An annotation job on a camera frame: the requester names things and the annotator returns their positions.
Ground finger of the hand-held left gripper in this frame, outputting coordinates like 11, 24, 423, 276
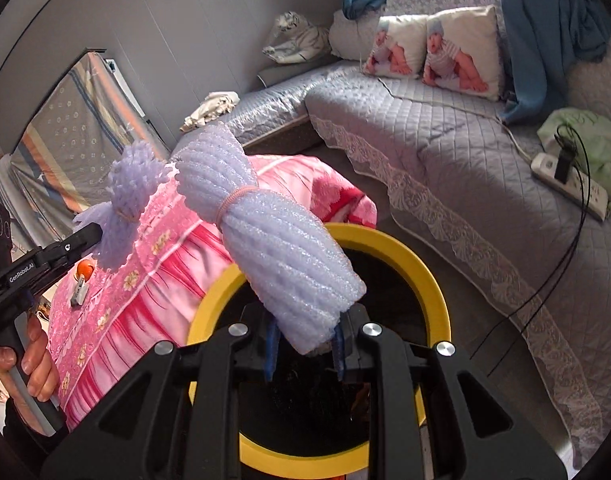
32, 223, 104, 283

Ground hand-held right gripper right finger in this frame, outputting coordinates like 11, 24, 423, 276
333, 307, 569, 480

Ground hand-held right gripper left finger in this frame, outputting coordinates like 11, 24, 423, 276
45, 305, 282, 480

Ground small purple foam net bundle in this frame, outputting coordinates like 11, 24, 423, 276
74, 142, 179, 272

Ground yellow trash bin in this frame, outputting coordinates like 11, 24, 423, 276
185, 223, 453, 480

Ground large purple foam net bundle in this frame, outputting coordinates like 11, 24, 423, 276
176, 122, 367, 357

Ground person's left hand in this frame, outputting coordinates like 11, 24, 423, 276
0, 312, 62, 404

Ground small grey orange toy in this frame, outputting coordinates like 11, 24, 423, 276
69, 258, 94, 307

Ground pink floral blanket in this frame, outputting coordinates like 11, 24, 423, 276
45, 154, 379, 434

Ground striped grey hanging sheet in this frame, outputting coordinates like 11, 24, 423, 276
0, 50, 172, 217

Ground beige crumpled cloth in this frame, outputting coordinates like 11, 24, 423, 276
179, 91, 241, 132

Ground grey quilted sofa cover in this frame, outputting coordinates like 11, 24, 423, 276
219, 0, 611, 463

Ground white power strip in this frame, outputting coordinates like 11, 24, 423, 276
530, 152, 609, 222

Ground black plug adapter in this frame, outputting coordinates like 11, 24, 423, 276
552, 127, 577, 184

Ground light green cloth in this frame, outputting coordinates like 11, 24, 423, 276
537, 107, 611, 212

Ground white tiger plush toy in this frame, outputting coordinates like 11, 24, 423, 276
261, 11, 333, 65

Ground baby print pillow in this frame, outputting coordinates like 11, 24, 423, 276
421, 4, 505, 102
362, 13, 432, 81

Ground grey quilted cushion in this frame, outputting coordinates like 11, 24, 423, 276
329, 7, 387, 62

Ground blue draped cloth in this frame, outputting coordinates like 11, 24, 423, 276
494, 0, 611, 127

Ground black cable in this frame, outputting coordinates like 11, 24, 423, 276
504, 124, 592, 362

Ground white power cord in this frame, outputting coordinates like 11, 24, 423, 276
357, 59, 537, 162

